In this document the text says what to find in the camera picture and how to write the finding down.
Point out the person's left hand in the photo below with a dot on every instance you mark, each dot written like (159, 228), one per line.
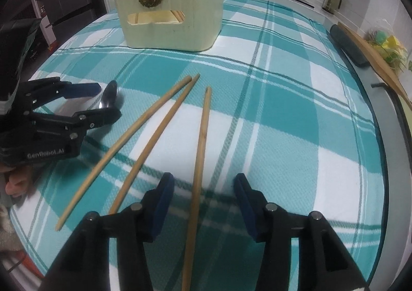
(19, 179)

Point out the cream utensil basket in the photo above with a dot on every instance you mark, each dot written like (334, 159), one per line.
(149, 24)

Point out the wooden cutting board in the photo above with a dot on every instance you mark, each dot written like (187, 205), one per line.
(364, 55)

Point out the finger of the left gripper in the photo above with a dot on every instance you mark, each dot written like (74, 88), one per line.
(84, 90)
(97, 118)

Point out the small steel spoon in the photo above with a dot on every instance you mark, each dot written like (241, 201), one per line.
(109, 96)

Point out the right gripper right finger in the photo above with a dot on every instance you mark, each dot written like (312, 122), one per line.
(252, 206)

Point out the bag of sponges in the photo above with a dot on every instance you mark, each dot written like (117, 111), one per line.
(381, 37)

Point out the teal plaid tablecloth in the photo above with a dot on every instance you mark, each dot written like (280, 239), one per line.
(286, 111)

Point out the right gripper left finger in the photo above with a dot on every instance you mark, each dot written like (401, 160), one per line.
(155, 205)

